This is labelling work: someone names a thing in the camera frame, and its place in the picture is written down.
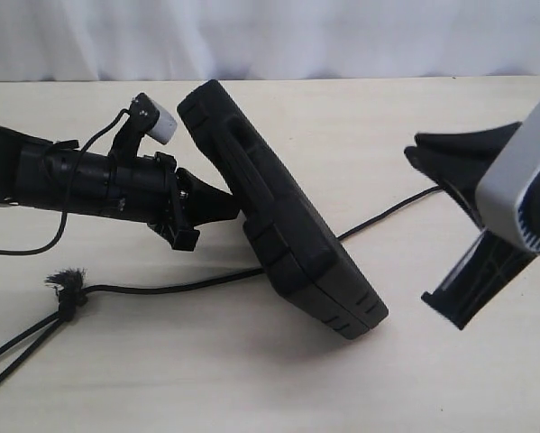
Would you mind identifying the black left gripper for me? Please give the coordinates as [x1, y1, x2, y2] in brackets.
[109, 152, 240, 251]

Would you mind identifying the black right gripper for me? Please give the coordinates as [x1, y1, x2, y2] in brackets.
[404, 121, 540, 330]

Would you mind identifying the black plastic carrying case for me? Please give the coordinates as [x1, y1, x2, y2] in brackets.
[177, 79, 389, 340]

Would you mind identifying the black braided rope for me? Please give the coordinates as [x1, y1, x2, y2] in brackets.
[0, 185, 446, 392]

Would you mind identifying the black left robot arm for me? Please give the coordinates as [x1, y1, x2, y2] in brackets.
[0, 120, 240, 251]

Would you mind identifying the white backdrop curtain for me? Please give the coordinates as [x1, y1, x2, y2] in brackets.
[0, 1, 540, 82]

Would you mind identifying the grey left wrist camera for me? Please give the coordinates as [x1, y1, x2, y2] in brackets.
[129, 92, 178, 145]

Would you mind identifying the thin black left camera cable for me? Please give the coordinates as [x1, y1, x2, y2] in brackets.
[0, 107, 133, 256]

